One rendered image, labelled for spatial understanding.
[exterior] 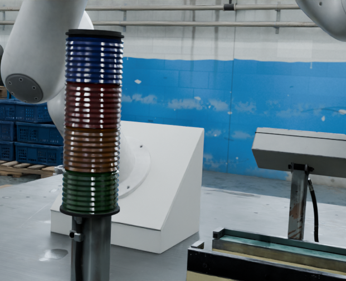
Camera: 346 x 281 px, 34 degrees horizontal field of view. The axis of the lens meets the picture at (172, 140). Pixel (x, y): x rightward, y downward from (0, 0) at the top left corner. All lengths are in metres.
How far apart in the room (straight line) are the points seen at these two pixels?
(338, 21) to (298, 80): 5.62
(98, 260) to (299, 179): 0.52
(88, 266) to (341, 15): 0.51
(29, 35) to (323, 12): 0.48
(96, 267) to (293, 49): 5.98
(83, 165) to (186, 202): 0.73
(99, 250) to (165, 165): 0.70
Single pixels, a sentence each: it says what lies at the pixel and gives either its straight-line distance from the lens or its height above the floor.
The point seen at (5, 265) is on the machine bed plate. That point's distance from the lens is 1.14.
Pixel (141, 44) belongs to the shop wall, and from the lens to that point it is 7.21.
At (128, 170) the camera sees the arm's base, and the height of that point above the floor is 0.95.
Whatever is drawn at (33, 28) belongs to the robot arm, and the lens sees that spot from 0.98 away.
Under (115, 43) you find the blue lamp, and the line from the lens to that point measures 0.57.
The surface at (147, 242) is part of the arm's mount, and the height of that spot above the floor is 0.82.
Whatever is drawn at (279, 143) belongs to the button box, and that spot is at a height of 1.06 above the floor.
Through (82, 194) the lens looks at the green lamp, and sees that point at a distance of 0.58.
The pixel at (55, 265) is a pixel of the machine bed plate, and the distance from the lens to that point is 1.13.
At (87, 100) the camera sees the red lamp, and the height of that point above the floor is 1.15.
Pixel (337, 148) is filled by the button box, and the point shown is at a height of 1.06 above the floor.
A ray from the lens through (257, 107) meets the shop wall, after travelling 6.61.
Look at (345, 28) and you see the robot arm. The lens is 0.87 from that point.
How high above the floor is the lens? 1.18
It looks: 7 degrees down
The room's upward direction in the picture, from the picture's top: 3 degrees clockwise
